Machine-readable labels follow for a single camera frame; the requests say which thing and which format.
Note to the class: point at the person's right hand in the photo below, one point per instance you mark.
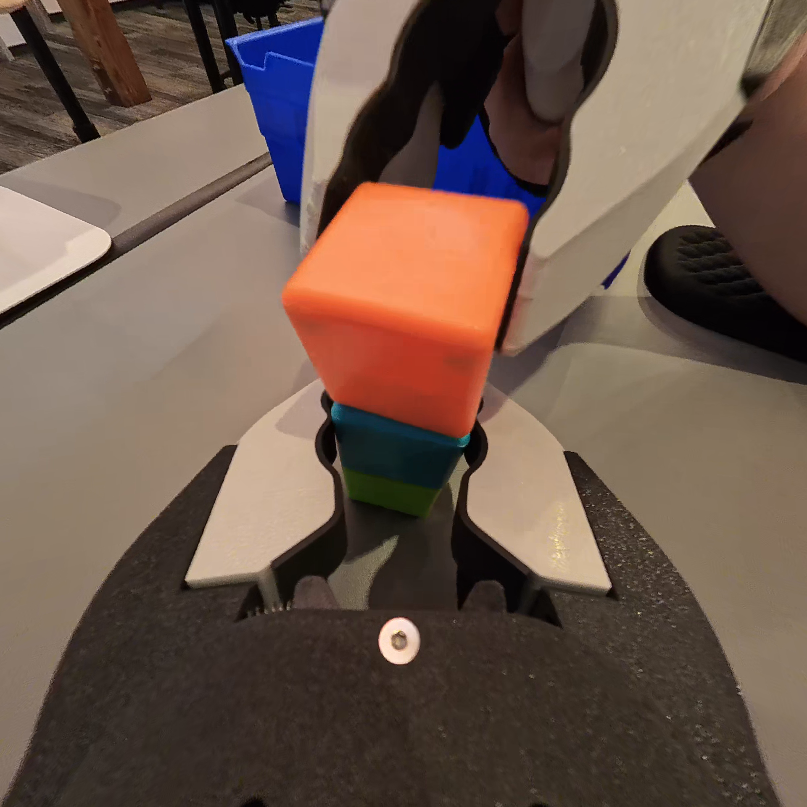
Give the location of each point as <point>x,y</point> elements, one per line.
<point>530,126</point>

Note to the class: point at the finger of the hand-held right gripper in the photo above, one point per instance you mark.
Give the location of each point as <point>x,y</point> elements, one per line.
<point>359,76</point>
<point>668,114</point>

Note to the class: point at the person's right forearm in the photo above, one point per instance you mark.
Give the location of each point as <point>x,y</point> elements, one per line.
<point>769,202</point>

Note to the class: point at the orange magnetic cube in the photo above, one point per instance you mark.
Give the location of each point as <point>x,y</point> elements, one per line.
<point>404,303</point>

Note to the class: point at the green magnetic cube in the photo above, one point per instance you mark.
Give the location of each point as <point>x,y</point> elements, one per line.
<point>391,494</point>

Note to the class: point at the white sign stand base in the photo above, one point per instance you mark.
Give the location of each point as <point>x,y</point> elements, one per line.
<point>38,246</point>

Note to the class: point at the black textured mat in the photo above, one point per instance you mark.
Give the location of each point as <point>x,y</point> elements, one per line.
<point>719,290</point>

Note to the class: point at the teal magnetic cube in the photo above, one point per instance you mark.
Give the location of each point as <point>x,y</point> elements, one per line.
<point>397,448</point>

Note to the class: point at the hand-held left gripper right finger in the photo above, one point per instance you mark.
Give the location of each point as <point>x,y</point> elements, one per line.
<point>540,511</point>

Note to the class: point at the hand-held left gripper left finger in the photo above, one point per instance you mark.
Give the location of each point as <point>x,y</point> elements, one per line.
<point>262,511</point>

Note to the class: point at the slanted wooden post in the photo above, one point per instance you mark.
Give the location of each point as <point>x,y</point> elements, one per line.
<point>107,51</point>

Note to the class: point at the blue plastic bin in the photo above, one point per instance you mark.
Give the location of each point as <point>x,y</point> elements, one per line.
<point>284,88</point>

